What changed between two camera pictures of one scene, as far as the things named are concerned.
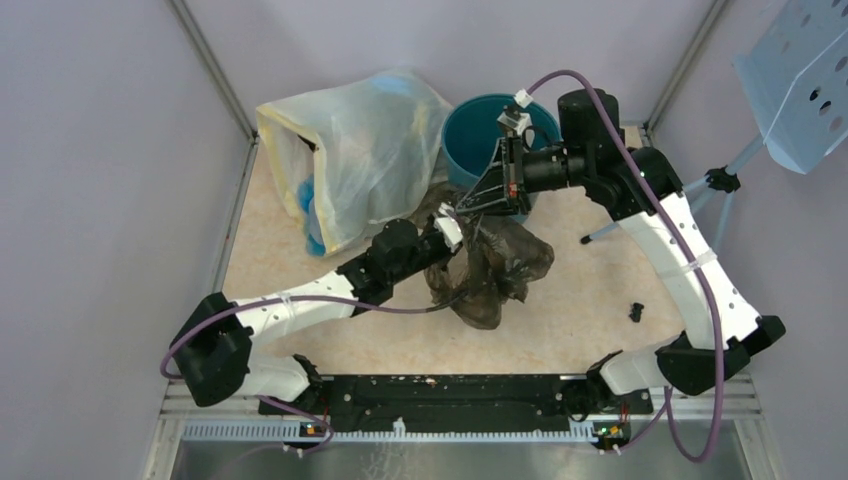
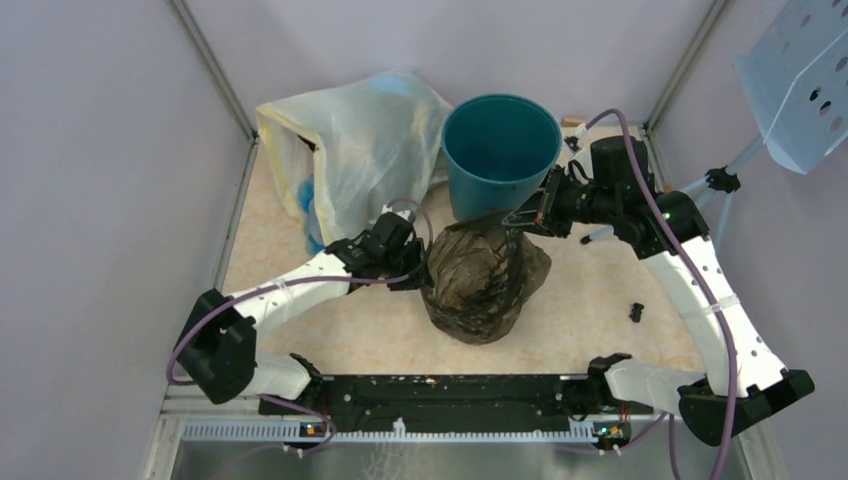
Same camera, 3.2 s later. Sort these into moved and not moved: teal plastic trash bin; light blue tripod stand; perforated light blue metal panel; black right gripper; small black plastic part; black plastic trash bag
Moved: black right gripper; black plastic trash bag
Not moved: perforated light blue metal panel; light blue tripod stand; small black plastic part; teal plastic trash bin
